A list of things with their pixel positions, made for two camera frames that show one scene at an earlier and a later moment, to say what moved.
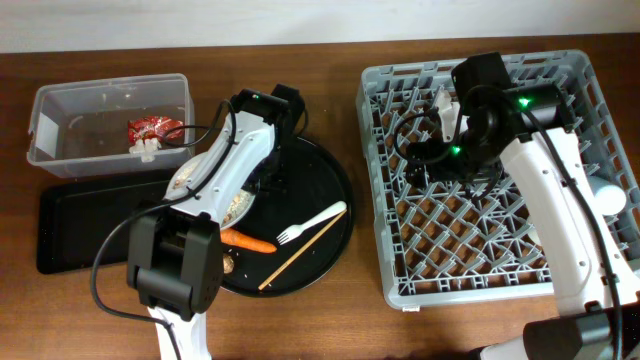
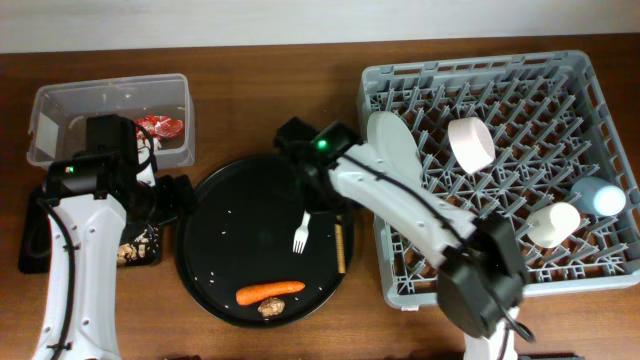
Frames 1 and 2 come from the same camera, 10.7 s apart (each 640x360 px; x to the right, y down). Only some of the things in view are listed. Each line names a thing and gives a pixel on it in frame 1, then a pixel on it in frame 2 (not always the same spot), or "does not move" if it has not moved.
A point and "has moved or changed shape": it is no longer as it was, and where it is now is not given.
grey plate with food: [236, 211] -> [396, 144]
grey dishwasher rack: [435, 242] does not move
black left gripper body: [274, 173] -> [172, 203]
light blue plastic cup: [609, 198] does not move
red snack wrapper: [155, 126] does not move
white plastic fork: [296, 230] -> [300, 235]
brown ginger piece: [228, 264] -> [271, 306]
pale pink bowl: [448, 110] has moved or changed shape
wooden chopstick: [298, 257] -> [340, 244]
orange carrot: [232, 237] -> [252, 293]
